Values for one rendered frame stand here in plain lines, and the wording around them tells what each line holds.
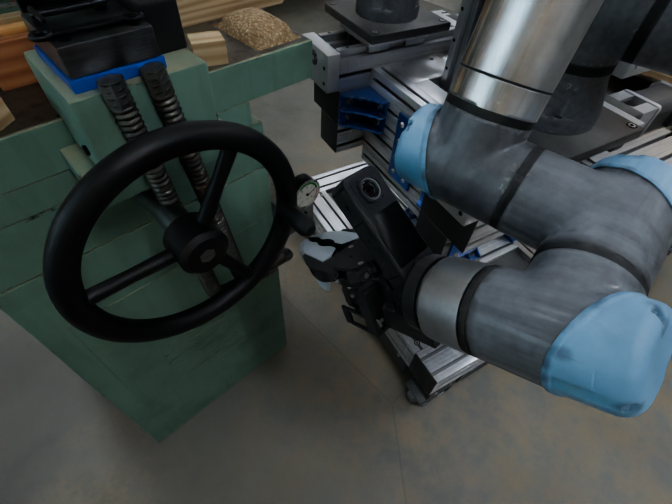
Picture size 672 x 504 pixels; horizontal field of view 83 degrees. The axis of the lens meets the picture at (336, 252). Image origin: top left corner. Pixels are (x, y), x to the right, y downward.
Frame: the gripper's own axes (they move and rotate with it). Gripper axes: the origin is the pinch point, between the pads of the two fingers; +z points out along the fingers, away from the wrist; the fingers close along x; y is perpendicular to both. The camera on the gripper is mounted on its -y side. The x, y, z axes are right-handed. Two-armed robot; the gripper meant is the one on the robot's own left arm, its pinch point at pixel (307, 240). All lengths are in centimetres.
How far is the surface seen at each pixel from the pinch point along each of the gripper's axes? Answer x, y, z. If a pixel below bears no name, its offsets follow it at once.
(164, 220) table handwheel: -12.7, -8.6, 7.1
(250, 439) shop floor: -15, 64, 46
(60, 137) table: -16.7, -20.3, 15.5
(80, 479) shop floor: -52, 53, 65
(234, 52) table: 9.1, -23.6, 17.4
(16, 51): -15.3, -30.4, 21.5
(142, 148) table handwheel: -13.2, -17.1, -3.8
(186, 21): 8.5, -30.4, 27.6
